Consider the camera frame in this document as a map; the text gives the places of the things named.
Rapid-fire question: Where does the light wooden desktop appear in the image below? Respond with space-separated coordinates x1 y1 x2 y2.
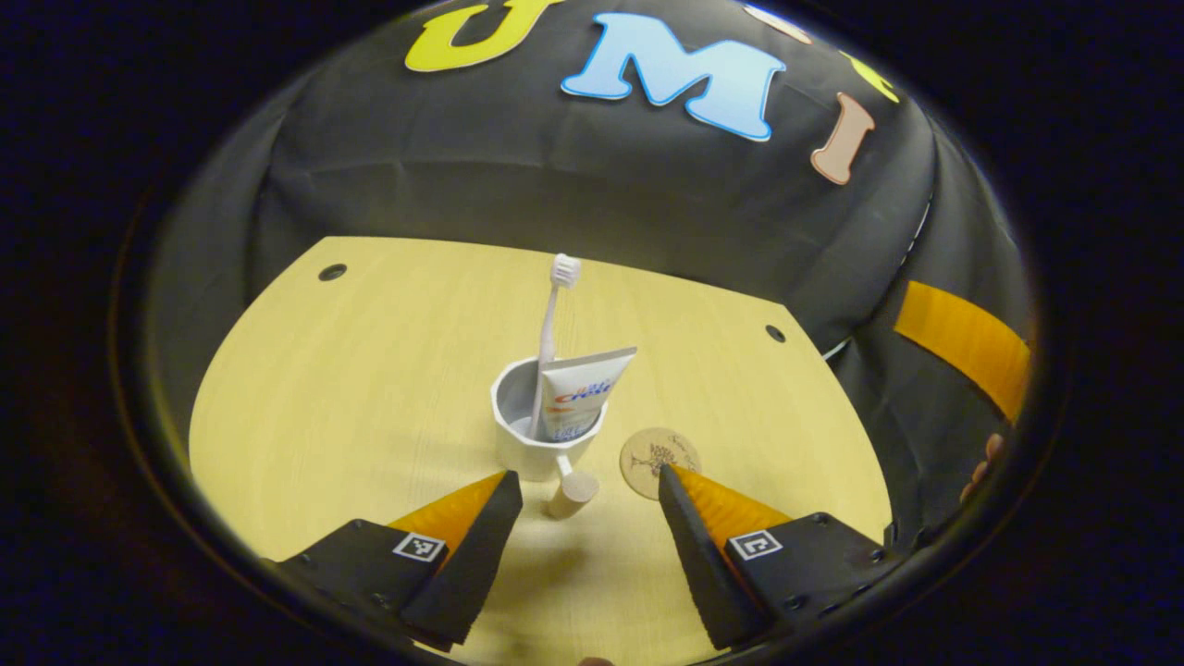
187 235 894 666

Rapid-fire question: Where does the white toothpaste tube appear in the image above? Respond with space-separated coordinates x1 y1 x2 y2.
538 346 639 444

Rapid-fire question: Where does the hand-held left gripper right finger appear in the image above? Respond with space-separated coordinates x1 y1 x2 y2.
657 463 894 652

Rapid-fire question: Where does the white cup with wooden handle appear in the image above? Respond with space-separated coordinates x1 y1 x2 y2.
489 355 610 520

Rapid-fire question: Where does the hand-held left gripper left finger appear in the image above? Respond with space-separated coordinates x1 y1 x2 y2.
276 469 524 648

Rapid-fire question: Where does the white toothbrush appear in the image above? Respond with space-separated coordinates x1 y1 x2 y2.
528 253 585 441

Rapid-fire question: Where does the black backdrop cloth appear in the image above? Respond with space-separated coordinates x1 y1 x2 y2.
139 0 1037 547

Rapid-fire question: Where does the round wooden coaster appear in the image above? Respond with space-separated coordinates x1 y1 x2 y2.
618 426 703 501

